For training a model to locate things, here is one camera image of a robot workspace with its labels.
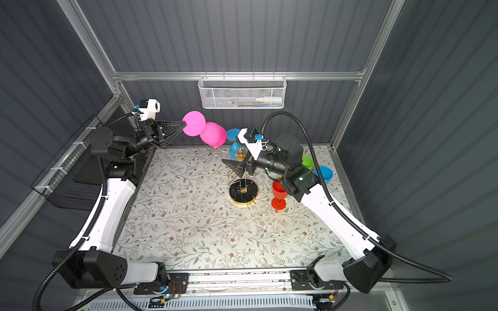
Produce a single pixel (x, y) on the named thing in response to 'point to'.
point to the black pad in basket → (90, 172)
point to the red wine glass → (279, 203)
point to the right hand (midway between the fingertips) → (235, 146)
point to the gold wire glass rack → (242, 192)
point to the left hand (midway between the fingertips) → (186, 128)
